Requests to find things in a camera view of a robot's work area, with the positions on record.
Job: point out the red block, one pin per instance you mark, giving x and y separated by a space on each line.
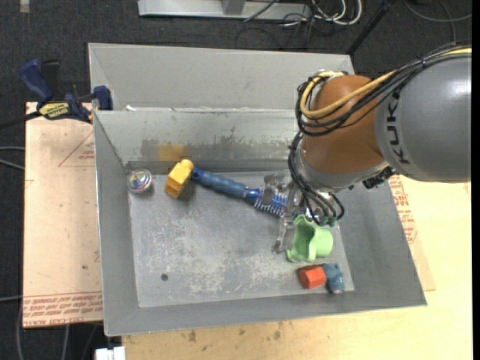
311 277

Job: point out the blue toy animal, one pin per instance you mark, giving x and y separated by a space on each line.
333 278

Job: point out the yellow toy block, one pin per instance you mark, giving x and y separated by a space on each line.
178 178

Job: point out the grey metal bin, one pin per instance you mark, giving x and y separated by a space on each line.
210 246

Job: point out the shiny iridescent ball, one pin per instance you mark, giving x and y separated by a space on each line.
139 181

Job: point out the brown cardboard board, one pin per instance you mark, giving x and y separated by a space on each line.
60 208

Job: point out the light green cup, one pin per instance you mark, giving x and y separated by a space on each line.
313 243

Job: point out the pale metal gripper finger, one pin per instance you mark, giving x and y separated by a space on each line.
294 210
280 238

